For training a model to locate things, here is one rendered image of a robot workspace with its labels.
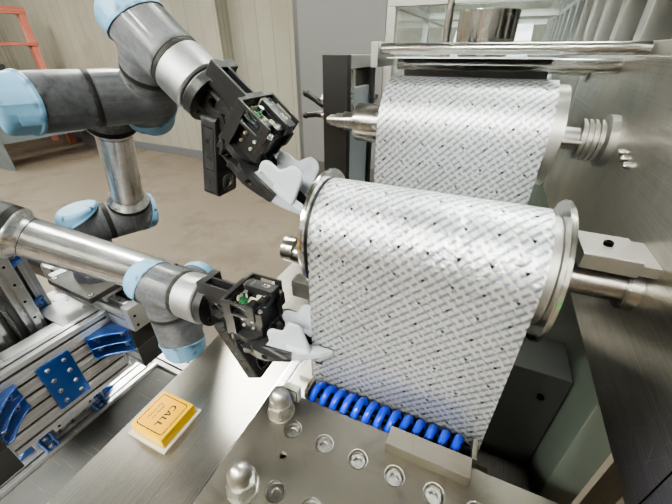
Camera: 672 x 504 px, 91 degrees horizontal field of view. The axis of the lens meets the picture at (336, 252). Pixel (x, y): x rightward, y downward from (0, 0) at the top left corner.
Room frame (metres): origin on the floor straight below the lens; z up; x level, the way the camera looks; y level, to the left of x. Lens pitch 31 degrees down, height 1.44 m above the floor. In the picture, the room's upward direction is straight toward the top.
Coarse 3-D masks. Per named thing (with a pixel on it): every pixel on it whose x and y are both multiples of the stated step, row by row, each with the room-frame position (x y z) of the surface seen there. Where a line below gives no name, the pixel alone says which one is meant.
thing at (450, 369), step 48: (336, 288) 0.31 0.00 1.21; (336, 336) 0.31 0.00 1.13; (384, 336) 0.29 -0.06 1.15; (432, 336) 0.26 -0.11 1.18; (480, 336) 0.25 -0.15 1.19; (336, 384) 0.31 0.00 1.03; (384, 384) 0.28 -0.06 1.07; (432, 384) 0.26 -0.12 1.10; (480, 384) 0.24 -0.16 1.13; (480, 432) 0.23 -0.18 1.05
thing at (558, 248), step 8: (560, 224) 0.28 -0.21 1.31; (560, 232) 0.27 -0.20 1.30; (560, 240) 0.26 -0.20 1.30; (560, 248) 0.25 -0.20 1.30; (552, 256) 0.25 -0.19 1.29; (560, 256) 0.25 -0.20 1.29; (552, 264) 0.24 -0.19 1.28; (560, 264) 0.24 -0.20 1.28; (552, 272) 0.24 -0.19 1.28; (552, 280) 0.24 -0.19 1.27; (544, 288) 0.24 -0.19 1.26; (552, 288) 0.23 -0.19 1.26; (544, 296) 0.23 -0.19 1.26; (544, 304) 0.23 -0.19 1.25; (536, 312) 0.24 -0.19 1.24; (536, 320) 0.24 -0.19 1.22
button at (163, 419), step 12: (168, 396) 0.37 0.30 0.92; (156, 408) 0.34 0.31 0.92; (168, 408) 0.34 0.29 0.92; (180, 408) 0.34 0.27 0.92; (192, 408) 0.35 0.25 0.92; (144, 420) 0.32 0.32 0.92; (156, 420) 0.32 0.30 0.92; (168, 420) 0.32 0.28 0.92; (180, 420) 0.32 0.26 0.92; (144, 432) 0.30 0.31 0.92; (156, 432) 0.30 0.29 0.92; (168, 432) 0.30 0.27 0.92
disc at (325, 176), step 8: (320, 176) 0.37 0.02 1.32; (328, 176) 0.39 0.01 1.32; (336, 176) 0.41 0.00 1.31; (344, 176) 0.43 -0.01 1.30; (320, 184) 0.37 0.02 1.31; (312, 192) 0.35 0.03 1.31; (312, 200) 0.35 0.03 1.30; (304, 208) 0.33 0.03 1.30; (312, 208) 0.35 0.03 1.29; (304, 216) 0.33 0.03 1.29; (304, 224) 0.33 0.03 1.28; (304, 232) 0.33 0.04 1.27; (304, 240) 0.33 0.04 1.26; (304, 248) 0.33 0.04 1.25; (304, 256) 0.32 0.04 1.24; (304, 264) 0.32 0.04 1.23; (304, 272) 0.32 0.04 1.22
